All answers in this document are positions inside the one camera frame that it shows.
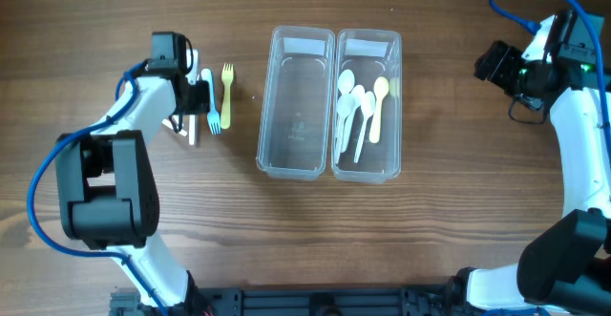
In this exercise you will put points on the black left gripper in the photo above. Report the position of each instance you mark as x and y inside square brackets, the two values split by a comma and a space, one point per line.
[199, 97]

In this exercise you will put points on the blue plastic fork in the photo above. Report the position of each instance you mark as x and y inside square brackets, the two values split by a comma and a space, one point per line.
[213, 116]

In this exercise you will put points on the yellow plastic fork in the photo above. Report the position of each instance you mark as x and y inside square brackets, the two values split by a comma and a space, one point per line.
[227, 78]

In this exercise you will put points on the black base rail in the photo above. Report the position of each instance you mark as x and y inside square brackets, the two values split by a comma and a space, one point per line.
[425, 300]

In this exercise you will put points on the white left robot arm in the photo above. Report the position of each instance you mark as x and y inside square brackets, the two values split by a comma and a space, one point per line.
[107, 193]

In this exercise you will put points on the white plastic spoon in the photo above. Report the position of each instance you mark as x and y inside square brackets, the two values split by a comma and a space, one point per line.
[367, 109]
[346, 82]
[356, 94]
[344, 107]

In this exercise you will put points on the clear plastic container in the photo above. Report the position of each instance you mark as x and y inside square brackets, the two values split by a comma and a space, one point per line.
[367, 125]
[296, 103]

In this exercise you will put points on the white plastic fork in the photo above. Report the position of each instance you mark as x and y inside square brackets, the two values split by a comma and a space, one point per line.
[169, 123]
[193, 130]

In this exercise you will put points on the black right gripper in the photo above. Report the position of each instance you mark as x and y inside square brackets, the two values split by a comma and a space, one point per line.
[499, 66]

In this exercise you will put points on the clear left plastic container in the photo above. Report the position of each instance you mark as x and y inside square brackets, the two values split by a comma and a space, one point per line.
[296, 103]

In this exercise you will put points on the yellow plastic spoon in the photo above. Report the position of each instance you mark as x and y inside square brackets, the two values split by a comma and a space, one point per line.
[381, 88]

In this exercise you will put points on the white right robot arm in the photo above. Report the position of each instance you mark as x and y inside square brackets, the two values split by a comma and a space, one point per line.
[560, 270]

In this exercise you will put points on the clear right plastic container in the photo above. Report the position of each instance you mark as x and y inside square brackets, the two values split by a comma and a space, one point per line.
[367, 125]

